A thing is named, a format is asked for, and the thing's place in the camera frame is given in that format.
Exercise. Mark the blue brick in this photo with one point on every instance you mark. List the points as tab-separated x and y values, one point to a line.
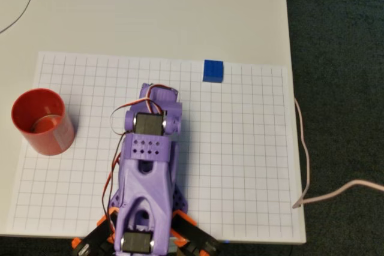
213	70

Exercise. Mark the purple robot arm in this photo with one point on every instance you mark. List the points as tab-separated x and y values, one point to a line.
144	184

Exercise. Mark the red cup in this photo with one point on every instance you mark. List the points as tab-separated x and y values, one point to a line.
57	139

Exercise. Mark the white grid paper sheet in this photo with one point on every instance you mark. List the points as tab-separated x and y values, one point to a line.
240	148

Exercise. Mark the black orange table clamp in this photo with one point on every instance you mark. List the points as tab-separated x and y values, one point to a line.
195	235
96	235

